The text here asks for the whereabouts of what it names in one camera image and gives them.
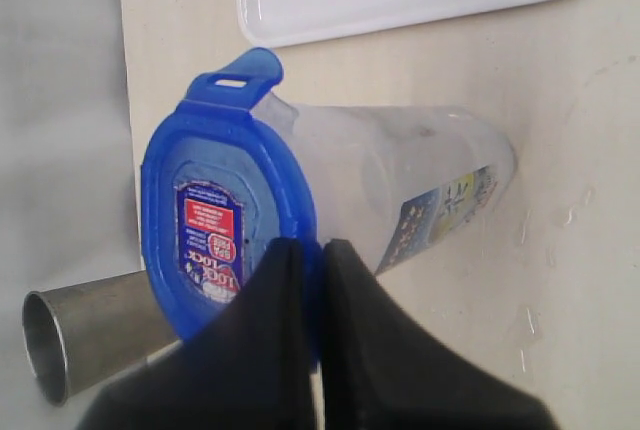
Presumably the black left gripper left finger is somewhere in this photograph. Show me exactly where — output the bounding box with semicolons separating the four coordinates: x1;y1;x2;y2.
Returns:
78;238;316;430

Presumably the clear plastic tall container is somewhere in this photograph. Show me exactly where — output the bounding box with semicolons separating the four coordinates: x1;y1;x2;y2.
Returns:
252;94;515;275

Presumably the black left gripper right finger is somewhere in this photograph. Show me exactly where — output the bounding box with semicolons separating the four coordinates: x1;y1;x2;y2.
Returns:
322;240;556;429

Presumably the stainless steel cup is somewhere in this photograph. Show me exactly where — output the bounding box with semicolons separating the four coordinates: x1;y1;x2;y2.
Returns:
22;271;177;406

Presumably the blue plastic lid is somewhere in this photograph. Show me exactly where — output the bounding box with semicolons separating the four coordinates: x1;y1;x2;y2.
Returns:
140;47;321;355

